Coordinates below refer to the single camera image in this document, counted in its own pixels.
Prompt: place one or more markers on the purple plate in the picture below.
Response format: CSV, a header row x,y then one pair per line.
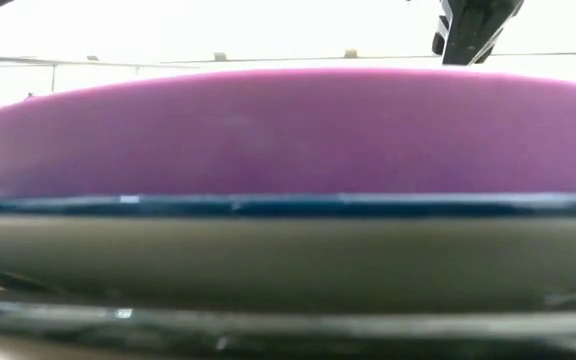
x,y
288,135

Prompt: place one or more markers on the blue patterned plate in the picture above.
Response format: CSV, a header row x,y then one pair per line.
x,y
288,260

